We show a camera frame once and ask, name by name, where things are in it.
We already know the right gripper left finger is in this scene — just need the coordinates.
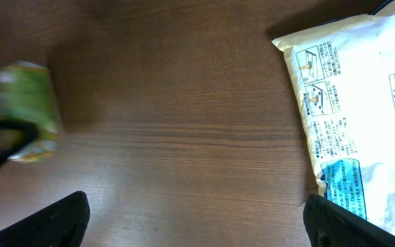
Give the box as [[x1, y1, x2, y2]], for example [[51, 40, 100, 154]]
[[0, 191, 90, 247]]

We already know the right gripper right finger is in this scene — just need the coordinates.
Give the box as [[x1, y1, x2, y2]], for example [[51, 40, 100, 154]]
[[303, 194, 395, 247]]

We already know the green tea carton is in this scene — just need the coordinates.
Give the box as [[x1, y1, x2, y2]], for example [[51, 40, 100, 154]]
[[0, 60, 60, 163]]

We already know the yellow snack bag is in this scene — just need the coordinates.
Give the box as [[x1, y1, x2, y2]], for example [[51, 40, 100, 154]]
[[273, 0, 395, 235]]

